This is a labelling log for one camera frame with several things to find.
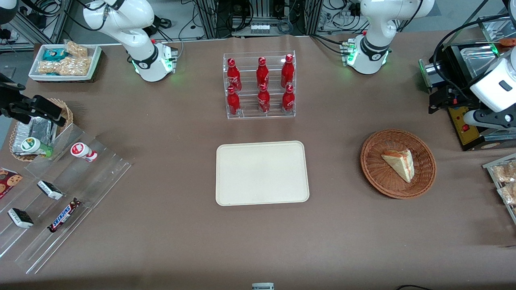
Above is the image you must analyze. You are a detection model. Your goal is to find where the chocolate chip cookie box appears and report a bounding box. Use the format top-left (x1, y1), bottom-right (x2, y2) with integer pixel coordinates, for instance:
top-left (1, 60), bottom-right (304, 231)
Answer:
top-left (0, 167), bottom-right (23, 199)

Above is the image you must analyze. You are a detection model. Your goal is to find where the white rectangular snack tray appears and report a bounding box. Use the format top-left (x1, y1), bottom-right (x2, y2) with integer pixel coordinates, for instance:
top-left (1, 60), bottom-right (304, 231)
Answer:
top-left (28, 43), bottom-right (102, 82)

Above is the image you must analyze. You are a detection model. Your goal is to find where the yellow control box red button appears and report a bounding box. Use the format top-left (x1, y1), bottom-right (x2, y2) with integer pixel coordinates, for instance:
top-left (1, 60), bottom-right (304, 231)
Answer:
top-left (449, 107), bottom-right (480, 146)

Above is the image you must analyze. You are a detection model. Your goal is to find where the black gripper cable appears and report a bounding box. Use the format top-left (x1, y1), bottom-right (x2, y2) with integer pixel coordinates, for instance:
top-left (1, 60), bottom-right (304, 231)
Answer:
top-left (433, 14), bottom-right (516, 105)

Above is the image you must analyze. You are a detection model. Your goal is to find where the green white yogurt bottle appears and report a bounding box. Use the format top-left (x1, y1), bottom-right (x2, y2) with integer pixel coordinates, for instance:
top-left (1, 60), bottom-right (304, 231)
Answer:
top-left (21, 137), bottom-right (54, 157)

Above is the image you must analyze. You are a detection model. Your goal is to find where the silver foil packet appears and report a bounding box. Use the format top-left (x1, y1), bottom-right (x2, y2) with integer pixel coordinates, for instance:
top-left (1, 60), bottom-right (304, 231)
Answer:
top-left (11, 122), bottom-right (33, 155)
top-left (30, 117), bottom-right (54, 145)

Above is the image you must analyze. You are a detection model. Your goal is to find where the clear acrylic stepped shelf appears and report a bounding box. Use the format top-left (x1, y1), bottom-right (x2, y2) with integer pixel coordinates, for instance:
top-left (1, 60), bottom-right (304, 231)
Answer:
top-left (0, 123), bottom-right (133, 275)

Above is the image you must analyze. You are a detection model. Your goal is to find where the red white yogurt bottle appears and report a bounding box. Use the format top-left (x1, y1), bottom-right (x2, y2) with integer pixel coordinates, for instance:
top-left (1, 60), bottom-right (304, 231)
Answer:
top-left (71, 142), bottom-right (98, 162)

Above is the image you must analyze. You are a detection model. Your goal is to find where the aluminium profile frame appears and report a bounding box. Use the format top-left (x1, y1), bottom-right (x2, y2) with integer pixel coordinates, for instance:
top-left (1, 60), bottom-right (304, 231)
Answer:
top-left (196, 0), bottom-right (323, 39)
top-left (0, 0), bottom-right (73, 51)

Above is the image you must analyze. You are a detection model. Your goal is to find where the clear acrylic bottle rack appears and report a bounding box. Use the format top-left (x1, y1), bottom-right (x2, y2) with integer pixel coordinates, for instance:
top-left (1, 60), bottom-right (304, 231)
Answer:
top-left (223, 50), bottom-right (297, 120)

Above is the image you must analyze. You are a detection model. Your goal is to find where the grey rectangular snack tray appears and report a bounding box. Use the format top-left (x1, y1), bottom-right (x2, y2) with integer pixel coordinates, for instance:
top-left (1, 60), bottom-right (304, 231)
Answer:
top-left (483, 153), bottom-right (516, 224)

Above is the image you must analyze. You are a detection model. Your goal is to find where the grey coiled cable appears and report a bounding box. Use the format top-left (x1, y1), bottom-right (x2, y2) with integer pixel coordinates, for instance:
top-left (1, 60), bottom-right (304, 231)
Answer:
top-left (276, 18), bottom-right (295, 35)

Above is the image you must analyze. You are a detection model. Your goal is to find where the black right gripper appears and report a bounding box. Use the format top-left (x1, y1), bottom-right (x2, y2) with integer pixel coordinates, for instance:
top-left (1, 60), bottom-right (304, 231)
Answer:
top-left (0, 72), bottom-right (67, 127)

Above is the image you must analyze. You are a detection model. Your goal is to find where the light tan wicker basket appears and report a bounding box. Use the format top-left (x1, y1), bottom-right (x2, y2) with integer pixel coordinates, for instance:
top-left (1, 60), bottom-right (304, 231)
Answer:
top-left (9, 98), bottom-right (74, 162)

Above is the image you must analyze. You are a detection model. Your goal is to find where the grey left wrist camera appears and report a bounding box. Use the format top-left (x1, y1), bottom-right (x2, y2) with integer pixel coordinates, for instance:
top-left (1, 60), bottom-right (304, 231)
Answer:
top-left (464, 110), bottom-right (516, 129)

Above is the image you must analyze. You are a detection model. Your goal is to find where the small nut bar packet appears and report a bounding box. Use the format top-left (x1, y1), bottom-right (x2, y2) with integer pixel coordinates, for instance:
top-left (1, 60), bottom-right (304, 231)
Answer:
top-left (64, 40), bottom-right (88, 58)

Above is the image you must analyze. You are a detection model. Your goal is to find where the black and silver machine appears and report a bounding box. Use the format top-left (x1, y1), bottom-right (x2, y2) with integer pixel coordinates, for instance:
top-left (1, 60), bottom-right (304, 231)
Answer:
top-left (418, 16), bottom-right (516, 151)

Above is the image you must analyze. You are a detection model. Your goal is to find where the triangle sandwich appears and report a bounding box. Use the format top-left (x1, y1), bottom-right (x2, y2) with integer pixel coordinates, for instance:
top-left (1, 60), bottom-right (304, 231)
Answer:
top-left (381, 149), bottom-right (415, 184)

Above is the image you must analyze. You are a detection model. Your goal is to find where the cream plastic tray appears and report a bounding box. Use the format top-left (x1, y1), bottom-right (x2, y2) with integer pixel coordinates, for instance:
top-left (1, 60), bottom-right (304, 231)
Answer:
top-left (216, 141), bottom-right (310, 207)

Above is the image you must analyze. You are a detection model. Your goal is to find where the large nut bar packet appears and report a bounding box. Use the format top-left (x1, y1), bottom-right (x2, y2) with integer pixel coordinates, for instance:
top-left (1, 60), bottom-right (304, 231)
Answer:
top-left (38, 56), bottom-right (92, 76)

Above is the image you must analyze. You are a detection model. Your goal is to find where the red cola bottle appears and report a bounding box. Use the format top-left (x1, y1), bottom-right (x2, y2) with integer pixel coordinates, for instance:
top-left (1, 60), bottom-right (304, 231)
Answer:
top-left (227, 86), bottom-right (241, 116)
top-left (258, 83), bottom-right (270, 114)
top-left (227, 58), bottom-right (242, 92)
top-left (256, 57), bottom-right (270, 89)
top-left (281, 54), bottom-right (295, 88)
top-left (282, 84), bottom-right (295, 113)

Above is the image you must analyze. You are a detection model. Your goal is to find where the teal snack packet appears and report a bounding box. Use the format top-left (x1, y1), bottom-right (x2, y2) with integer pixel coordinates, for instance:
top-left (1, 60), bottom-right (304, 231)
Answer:
top-left (42, 48), bottom-right (67, 62)

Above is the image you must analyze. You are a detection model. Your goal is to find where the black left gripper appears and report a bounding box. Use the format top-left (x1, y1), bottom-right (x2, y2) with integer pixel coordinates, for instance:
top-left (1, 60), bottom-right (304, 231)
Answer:
top-left (429, 89), bottom-right (482, 115)

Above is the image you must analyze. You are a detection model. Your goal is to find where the clear bag of pastry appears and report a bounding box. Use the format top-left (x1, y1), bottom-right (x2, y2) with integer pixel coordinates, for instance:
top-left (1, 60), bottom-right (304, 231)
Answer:
top-left (498, 183), bottom-right (516, 206)
top-left (492, 161), bottom-right (516, 184)

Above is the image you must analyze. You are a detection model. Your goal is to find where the brown round wicker basket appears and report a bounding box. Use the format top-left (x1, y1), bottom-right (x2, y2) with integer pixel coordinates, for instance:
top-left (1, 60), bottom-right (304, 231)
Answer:
top-left (360, 128), bottom-right (437, 200)

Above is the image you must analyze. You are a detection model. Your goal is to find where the Snickers chocolate bar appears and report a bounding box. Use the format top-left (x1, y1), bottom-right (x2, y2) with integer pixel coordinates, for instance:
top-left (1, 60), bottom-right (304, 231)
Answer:
top-left (48, 198), bottom-right (81, 233)

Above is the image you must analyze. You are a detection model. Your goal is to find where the black and white snack box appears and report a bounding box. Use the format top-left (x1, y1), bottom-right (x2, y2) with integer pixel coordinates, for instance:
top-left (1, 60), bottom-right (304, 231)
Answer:
top-left (7, 207), bottom-right (35, 229)
top-left (37, 180), bottom-right (64, 201)

